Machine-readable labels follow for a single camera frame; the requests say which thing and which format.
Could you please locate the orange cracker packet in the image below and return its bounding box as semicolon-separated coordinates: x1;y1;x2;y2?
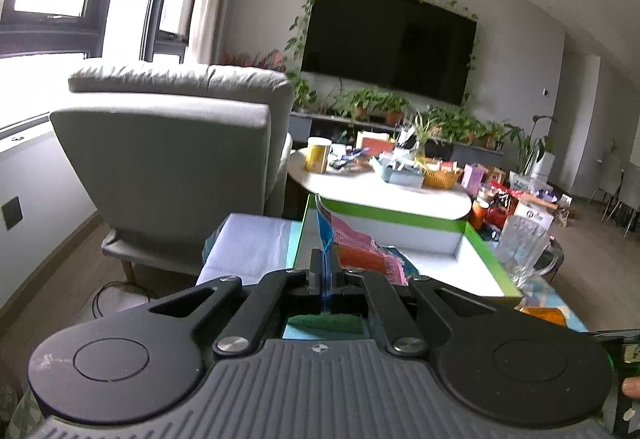
520;307;567;327

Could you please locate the red blue candy packet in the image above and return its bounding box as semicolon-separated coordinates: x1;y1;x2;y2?
314;194;407;285

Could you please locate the person right hand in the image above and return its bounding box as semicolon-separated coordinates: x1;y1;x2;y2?
622;376;640;401

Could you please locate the patterned teal tablecloth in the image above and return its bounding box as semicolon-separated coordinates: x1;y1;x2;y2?
191;214;593;353

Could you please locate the green cardboard box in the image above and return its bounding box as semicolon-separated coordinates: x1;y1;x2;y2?
323;198;523;307

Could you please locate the glass mug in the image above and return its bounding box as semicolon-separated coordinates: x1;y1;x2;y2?
495;214;564;287

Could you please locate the orange jar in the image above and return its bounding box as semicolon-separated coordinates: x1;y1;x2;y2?
469;198;489;231

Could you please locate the blue white paper box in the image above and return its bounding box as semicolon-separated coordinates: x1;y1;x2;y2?
514;200;554;230

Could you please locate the white round coffee table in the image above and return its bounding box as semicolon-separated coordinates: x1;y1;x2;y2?
288;147;472;220

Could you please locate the wicker basket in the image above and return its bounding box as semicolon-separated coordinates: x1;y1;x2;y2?
423;168;463;190

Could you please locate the blue plastic tray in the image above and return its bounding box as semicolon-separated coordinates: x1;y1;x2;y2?
381;160;424;188

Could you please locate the yellow canister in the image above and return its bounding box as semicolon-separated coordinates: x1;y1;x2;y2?
305;136;332;173

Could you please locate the grey armchair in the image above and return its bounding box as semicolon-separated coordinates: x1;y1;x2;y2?
50;58;294;275

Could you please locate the spider plant pot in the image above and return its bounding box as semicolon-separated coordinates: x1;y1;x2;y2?
408;112;442;157

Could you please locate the black floor cable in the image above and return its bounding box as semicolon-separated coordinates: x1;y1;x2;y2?
91;279;151;320

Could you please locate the black wall socket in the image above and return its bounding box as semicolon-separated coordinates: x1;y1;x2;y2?
1;196;23;231

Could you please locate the wall television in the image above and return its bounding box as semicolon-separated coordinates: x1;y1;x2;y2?
302;0;477;105

